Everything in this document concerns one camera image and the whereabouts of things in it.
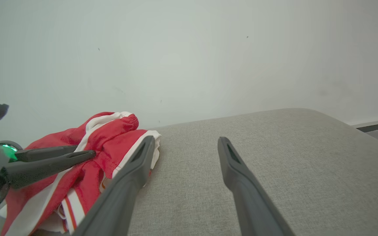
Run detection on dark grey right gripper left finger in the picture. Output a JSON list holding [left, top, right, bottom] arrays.
[[73, 135, 156, 236]]

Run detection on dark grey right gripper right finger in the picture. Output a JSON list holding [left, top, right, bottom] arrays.
[[218, 137, 296, 236]]

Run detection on red Bulls jersey white sleeves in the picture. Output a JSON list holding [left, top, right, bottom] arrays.
[[0, 170, 117, 235]]

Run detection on red Bulls shorts white hems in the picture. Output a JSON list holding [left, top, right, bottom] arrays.
[[1, 111, 162, 236]]

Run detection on dark baseboard strip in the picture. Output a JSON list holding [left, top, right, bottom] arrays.
[[356, 121, 378, 133]]

